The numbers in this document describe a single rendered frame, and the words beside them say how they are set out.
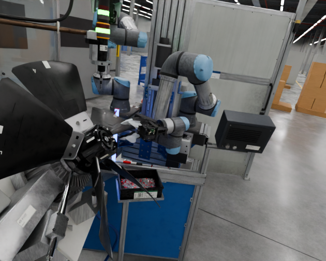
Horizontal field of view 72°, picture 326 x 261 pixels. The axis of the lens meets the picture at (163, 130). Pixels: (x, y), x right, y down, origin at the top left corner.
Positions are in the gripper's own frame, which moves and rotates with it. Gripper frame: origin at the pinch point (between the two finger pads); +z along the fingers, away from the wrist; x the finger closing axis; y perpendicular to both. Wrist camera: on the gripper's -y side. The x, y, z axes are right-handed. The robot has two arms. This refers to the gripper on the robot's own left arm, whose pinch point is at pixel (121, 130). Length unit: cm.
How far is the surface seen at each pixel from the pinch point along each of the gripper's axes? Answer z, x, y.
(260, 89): -206, 7, -56
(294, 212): -209, 116, 35
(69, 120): 22.5, -9.0, 4.0
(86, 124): 17.5, -8.4, 6.2
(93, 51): 14.7, -32.0, 1.8
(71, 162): 24.9, 0.1, 15.0
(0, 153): 43, -15, 26
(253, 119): -66, -8, 20
